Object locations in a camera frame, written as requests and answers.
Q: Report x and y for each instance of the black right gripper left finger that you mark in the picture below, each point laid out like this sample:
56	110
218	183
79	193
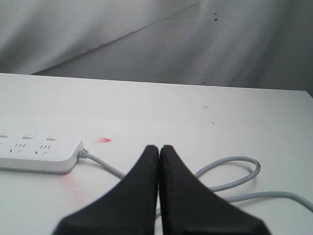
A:
127	209

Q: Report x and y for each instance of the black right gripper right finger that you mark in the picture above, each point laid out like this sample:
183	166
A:
190	208

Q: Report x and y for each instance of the white five-socket power strip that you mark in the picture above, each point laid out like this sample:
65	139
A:
36	152

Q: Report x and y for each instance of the grey backdrop cloth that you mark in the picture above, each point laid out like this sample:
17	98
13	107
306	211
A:
235	43

